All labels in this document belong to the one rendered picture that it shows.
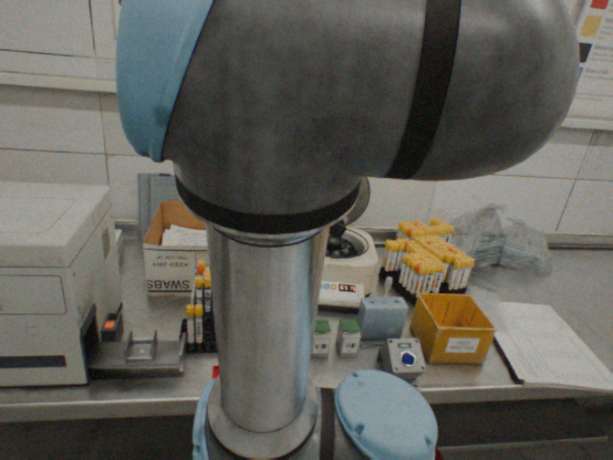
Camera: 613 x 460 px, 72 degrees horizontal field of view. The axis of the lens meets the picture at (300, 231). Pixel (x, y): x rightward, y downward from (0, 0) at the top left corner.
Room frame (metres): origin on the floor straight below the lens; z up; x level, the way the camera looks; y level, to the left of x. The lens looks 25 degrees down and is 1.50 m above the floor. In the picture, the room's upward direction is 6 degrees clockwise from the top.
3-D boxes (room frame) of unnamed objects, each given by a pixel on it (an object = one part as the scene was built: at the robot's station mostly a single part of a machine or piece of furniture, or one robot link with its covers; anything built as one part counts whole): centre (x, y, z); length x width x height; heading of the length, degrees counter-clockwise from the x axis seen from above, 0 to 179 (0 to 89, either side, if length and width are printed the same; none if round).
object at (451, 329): (0.80, -0.36, 0.92); 0.13 x 0.13 x 0.10; 7
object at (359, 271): (1.04, -0.09, 0.94); 0.30 x 0.24 x 0.12; 1
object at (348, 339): (0.75, -0.13, 0.91); 0.05 x 0.04 x 0.07; 10
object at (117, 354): (0.63, 0.31, 0.92); 0.21 x 0.07 x 0.05; 100
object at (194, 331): (0.74, 0.16, 0.93); 0.17 x 0.09 x 0.11; 101
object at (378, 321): (0.80, -0.20, 0.92); 0.10 x 0.07 x 0.10; 102
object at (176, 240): (1.03, 0.28, 0.95); 0.29 x 0.25 x 0.15; 10
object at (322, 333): (0.74, -0.06, 0.91); 0.05 x 0.04 x 0.07; 10
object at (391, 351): (0.71, -0.23, 0.92); 0.13 x 0.07 x 0.08; 10
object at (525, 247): (1.30, -0.75, 0.94); 0.20 x 0.17 x 0.14; 72
